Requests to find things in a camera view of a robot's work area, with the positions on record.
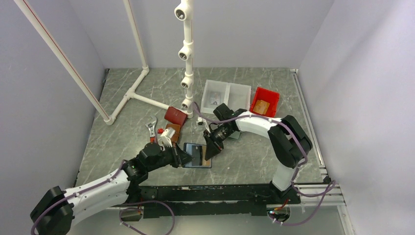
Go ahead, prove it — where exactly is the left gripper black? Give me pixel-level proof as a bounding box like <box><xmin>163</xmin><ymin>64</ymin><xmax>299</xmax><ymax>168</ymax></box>
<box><xmin>147</xmin><ymin>141</ymin><xmax>195</xmax><ymax>172</ymax></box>

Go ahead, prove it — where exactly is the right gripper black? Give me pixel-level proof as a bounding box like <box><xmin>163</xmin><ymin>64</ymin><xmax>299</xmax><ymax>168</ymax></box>
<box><xmin>204</xmin><ymin>124</ymin><xmax>235</xmax><ymax>161</ymax></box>

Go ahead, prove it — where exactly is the blue leather card holder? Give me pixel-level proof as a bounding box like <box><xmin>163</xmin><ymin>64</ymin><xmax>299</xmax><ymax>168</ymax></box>
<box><xmin>184</xmin><ymin>142</ymin><xmax>212</xmax><ymax>168</ymax></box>

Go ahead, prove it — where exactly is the silver VIP credit card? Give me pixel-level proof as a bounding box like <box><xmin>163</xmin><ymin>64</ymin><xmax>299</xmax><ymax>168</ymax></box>
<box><xmin>209</xmin><ymin>92</ymin><xmax>221</xmax><ymax>105</ymax></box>

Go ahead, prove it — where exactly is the orange credit card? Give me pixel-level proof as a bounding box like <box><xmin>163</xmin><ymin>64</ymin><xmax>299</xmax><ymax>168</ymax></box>
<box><xmin>252</xmin><ymin>100</ymin><xmax>270</xmax><ymax>116</ymax></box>

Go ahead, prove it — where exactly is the black credit card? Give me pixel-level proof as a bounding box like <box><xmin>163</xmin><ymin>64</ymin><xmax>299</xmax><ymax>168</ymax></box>
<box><xmin>191</xmin><ymin>145</ymin><xmax>203</xmax><ymax>166</ymax></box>

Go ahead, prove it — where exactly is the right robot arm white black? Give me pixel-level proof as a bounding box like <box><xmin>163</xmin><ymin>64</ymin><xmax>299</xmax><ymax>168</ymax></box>
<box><xmin>204</xmin><ymin>103</ymin><xmax>313</xmax><ymax>203</ymax></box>

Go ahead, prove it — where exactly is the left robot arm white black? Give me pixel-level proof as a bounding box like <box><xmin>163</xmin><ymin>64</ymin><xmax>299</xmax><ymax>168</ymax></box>
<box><xmin>30</xmin><ymin>143</ymin><xmax>193</xmax><ymax>235</ymax></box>

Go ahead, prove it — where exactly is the green leather card holder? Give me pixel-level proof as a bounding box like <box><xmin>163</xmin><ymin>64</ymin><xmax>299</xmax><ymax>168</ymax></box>
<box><xmin>229</xmin><ymin>131</ymin><xmax>241</xmax><ymax>140</ymax></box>

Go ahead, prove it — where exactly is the brown leather wallet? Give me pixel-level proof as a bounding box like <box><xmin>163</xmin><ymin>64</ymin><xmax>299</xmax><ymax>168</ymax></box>
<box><xmin>165</xmin><ymin>123</ymin><xmax>181</xmax><ymax>143</ymax></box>

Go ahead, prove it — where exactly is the red leather wallet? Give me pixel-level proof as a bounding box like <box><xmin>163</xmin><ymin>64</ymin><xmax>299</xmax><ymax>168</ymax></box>
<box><xmin>164</xmin><ymin>106</ymin><xmax>187</xmax><ymax>127</ymax></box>

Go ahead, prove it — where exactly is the clear plastic divided box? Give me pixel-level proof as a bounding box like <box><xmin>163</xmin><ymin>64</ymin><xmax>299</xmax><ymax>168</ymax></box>
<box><xmin>200</xmin><ymin>80</ymin><xmax>252</xmax><ymax>114</ymax></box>

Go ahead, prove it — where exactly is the red plastic bin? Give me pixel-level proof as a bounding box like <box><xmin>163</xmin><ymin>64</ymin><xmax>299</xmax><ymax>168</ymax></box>
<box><xmin>250</xmin><ymin>87</ymin><xmax>280</xmax><ymax>118</ymax></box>

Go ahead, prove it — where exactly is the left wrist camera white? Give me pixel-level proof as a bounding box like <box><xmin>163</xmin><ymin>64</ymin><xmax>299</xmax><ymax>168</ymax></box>
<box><xmin>157</xmin><ymin>127</ymin><xmax>178</xmax><ymax>147</ymax></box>

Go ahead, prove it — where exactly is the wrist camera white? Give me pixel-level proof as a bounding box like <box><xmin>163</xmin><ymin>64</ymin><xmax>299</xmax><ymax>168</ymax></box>
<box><xmin>197</xmin><ymin>117</ymin><xmax>206</xmax><ymax>126</ymax></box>
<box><xmin>157</xmin><ymin>127</ymin><xmax>178</xmax><ymax>147</ymax></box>

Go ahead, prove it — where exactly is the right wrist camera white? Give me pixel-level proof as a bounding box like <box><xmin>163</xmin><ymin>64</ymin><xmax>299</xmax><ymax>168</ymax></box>
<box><xmin>197</xmin><ymin>117</ymin><xmax>206</xmax><ymax>126</ymax></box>

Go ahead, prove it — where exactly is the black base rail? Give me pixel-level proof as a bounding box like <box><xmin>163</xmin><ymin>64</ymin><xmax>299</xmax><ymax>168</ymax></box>
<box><xmin>122</xmin><ymin>183</ymin><xmax>301</xmax><ymax>218</ymax></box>

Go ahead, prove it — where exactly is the adjustable wrench red handle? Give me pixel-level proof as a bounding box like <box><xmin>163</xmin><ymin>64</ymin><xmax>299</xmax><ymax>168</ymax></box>
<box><xmin>145</xmin><ymin>116</ymin><xmax>158</xmax><ymax>143</ymax></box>

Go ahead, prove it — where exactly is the white PVC pipe frame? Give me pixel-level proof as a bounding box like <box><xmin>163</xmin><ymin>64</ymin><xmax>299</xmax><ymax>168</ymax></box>
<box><xmin>13</xmin><ymin>0</ymin><xmax>172</xmax><ymax>126</ymax></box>

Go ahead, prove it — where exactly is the aluminium extrusion frame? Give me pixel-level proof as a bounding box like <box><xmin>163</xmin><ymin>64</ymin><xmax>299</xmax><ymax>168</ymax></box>
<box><xmin>107</xmin><ymin>184</ymin><xmax>345</xmax><ymax>226</ymax></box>

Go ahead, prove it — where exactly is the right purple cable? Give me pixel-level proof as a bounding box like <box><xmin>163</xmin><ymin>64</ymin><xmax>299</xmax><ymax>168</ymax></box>
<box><xmin>191</xmin><ymin>102</ymin><xmax>337</xmax><ymax>227</ymax></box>

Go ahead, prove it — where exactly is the purple cable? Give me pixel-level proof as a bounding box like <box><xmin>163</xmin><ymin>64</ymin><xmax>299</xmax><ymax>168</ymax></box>
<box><xmin>30</xmin><ymin>159</ymin><xmax>176</xmax><ymax>235</ymax></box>
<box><xmin>191</xmin><ymin>102</ymin><xmax>337</xmax><ymax>227</ymax></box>

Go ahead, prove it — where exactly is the white PVC pipe post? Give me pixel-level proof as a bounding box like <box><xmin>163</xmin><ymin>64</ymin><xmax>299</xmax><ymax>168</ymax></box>
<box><xmin>174</xmin><ymin>0</ymin><xmax>194</xmax><ymax>118</ymax></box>

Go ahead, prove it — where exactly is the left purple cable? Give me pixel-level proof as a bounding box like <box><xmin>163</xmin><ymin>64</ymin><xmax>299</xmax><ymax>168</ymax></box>
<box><xmin>30</xmin><ymin>159</ymin><xmax>176</xmax><ymax>235</ymax></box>

